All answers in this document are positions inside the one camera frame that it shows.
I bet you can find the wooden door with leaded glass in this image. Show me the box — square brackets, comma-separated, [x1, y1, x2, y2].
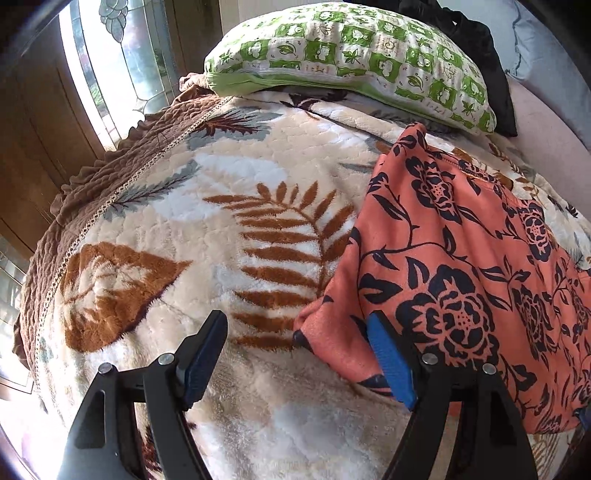
[0, 0, 223, 278]

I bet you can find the green checked pillow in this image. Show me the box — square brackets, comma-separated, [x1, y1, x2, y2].
[203, 4, 498, 136]

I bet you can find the pink bolster cushion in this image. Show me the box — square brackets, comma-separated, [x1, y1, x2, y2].
[505, 73, 591, 155]

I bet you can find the black garment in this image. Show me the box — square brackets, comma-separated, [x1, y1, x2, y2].
[397, 0, 519, 138]

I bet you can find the orange floral garment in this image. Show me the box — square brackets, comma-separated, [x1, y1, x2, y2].
[293, 122, 591, 435]

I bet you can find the frosted glass side panel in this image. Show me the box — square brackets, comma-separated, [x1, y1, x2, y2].
[0, 231, 36, 398]

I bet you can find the leaf print blanket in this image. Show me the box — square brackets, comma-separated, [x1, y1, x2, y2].
[28, 90, 591, 480]

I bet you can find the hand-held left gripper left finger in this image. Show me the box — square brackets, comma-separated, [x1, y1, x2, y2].
[58, 310, 230, 480]

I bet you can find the grey blue pillow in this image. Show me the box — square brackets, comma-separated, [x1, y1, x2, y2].
[505, 0, 591, 112]

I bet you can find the brown quilted bedspread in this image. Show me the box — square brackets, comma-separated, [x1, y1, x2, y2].
[13, 73, 232, 370]

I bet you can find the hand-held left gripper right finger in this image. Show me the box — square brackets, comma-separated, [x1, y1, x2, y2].
[367, 310, 539, 480]

